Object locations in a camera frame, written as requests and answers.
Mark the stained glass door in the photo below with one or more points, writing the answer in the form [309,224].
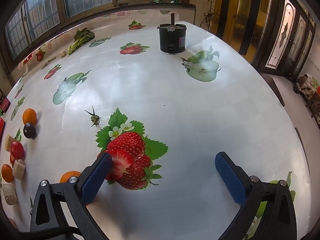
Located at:
[285,30]

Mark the red tomato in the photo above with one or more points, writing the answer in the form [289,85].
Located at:
[17,150]

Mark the orange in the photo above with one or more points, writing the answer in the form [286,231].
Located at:
[29,116]
[66,176]
[7,173]

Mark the metal-framed window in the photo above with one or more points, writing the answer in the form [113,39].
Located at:
[62,0]

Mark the small white chunk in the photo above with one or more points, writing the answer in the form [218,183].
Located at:
[62,54]

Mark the large rough cork piece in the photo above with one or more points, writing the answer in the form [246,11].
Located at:
[8,193]

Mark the floral cushioned chair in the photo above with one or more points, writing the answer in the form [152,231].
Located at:
[308,87]

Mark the green leafy vegetable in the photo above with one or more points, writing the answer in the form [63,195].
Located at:
[77,43]

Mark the green fruit calyx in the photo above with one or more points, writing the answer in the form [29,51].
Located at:
[94,118]

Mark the dark wooden chair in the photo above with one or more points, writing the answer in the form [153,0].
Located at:
[275,90]

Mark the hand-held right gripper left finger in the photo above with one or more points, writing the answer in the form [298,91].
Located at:
[95,180]

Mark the beige cork piece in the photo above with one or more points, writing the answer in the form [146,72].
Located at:
[19,170]
[8,141]

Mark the dark purple plum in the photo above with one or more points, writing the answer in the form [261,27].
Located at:
[29,130]

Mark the golden striped door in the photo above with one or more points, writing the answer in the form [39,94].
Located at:
[240,10]

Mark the red and black box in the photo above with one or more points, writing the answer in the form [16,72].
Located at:
[4,103]

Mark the fruit-print tablecloth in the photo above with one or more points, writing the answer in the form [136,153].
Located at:
[150,92]

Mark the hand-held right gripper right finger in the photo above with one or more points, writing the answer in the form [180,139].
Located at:
[230,180]

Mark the small black cup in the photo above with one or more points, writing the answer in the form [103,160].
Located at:
[172,40]

